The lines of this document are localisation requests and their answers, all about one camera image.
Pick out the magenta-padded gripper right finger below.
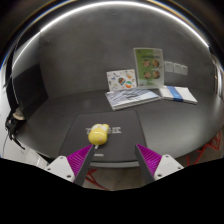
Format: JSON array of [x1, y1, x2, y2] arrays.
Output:
[[134, 143, 185, 185]]

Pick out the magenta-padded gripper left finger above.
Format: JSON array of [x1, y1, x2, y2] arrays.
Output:
[[44, 143, 96, 187]]

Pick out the yellow computer mouse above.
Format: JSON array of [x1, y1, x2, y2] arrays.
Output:
[[87, 123, 110, 147]]

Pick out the black mouse pad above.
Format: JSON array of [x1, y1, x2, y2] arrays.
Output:
[[59, 109, 148, 164]]

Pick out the grey patterned book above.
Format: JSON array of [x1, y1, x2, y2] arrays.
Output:
[[104, 87, 163, 111]]

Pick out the white book with blue band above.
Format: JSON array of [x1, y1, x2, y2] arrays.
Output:
[[158, 85, 198, 106]]

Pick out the white card with colourful pictures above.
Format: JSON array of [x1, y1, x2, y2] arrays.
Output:
[[106, 68, 138, 93]]

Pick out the green menu sign stand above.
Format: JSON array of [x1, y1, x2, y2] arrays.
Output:
[[133, 47, 165, 89]]

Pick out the white wall outlet plates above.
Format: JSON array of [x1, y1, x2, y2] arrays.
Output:
[[164, 60, 189, 77]]

